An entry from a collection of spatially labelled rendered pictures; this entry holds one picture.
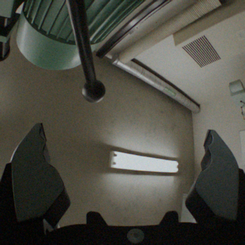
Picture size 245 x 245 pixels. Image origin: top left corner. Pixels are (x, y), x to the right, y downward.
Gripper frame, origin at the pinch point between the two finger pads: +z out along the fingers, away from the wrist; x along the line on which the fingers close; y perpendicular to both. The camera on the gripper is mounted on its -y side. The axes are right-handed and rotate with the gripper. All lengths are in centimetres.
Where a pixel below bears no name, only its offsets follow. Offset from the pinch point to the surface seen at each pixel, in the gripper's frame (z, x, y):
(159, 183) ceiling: 121, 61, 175
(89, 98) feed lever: 9.6, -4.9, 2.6
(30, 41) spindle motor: 12.2, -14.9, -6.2
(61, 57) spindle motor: 14.3, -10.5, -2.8
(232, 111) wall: 207, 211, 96
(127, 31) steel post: 168, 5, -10
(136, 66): 199, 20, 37
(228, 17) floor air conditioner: 114, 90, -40
